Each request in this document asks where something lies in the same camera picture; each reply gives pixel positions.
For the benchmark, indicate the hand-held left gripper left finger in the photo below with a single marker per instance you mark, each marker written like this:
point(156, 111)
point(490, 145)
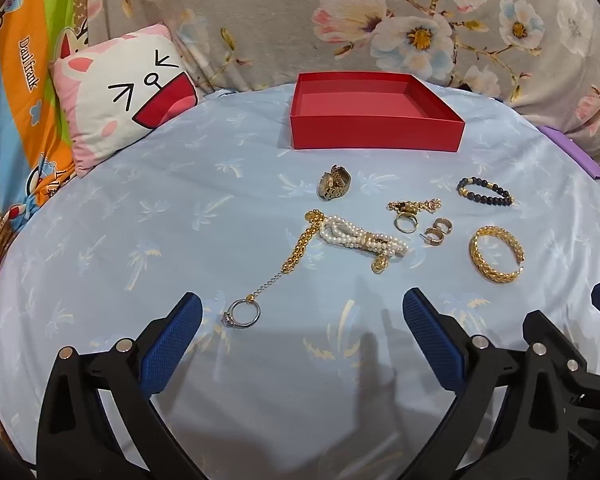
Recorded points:
point(172, 340)

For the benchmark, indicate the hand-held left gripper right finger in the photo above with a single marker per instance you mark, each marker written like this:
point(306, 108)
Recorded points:
point(432, 340)

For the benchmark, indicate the red cardboard box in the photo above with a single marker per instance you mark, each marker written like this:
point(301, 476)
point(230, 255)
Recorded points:
point(375, 132)

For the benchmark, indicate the gold pendant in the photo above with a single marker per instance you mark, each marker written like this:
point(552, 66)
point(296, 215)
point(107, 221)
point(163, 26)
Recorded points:
point(380, 264)

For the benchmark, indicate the gold braided bangle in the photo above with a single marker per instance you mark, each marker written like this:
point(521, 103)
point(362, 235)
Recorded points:
point(476, 255)

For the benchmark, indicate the gold hoop earring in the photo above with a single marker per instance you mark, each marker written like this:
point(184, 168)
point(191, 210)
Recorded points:
point(436, 240)
point(445, 224)

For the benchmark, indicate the light blue bedsheet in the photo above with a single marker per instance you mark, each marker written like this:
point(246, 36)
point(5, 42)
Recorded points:
point(155, 220)

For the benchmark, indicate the gold wrist watch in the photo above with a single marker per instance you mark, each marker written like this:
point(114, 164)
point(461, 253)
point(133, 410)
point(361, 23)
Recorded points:
point(334, 184)

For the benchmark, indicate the white pink cat pillow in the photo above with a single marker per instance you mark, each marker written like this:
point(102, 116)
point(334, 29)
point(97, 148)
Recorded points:
point(110, 110)

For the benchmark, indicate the colourful cartoon bedsheet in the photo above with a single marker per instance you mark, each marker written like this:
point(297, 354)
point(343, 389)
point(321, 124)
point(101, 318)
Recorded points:
point(25, 85)

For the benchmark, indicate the grey floral blanket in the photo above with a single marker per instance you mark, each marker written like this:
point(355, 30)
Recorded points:
point(280, 25)

